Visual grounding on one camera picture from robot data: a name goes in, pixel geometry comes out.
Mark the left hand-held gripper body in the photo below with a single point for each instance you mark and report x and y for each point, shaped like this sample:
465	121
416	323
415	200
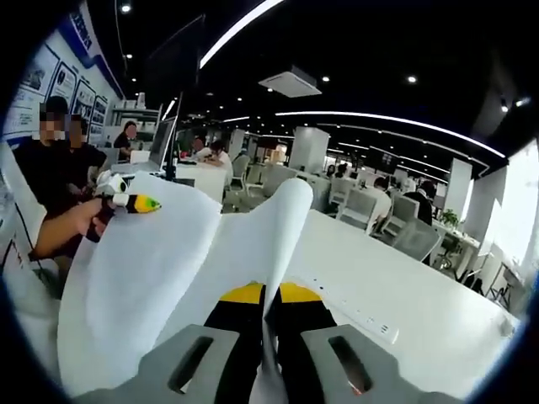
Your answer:
111	185

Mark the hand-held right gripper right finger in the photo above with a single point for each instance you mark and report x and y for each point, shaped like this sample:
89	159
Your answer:
303	328

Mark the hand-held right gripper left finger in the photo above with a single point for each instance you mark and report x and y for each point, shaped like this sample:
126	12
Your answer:
236	332

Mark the person's left hand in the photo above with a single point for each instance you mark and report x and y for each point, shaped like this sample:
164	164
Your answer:
92	219

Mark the table power socket strip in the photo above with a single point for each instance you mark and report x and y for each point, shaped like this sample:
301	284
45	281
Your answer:
358	313

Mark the silver laptop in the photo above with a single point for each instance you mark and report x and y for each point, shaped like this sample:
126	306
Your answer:
162	143

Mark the white office desk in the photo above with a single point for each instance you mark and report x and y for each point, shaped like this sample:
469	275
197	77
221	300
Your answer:
206	181

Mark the white storage shelf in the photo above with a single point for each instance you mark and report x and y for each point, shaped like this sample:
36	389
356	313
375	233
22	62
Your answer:
143	120

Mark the white table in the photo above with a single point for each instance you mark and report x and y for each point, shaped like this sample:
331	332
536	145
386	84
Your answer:
379	261

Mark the group of white office chairs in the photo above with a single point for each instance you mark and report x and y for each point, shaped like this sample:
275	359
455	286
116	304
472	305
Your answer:
358	206

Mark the white square pillar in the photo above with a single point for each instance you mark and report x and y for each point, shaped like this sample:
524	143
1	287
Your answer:
311	147
460	185

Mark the green potted plant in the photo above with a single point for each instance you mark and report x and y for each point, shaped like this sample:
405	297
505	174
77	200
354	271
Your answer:
450	218

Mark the ceiling air conditioner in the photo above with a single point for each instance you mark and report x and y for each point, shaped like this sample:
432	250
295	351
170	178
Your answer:
290	82

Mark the wide ceiling light strip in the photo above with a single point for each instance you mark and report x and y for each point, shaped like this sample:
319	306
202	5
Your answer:
236	33

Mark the thin ceiling light strip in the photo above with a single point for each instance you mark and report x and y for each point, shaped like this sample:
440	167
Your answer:
379	118

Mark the blue white wall posters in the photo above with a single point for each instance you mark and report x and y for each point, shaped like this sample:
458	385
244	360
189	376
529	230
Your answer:
63	80

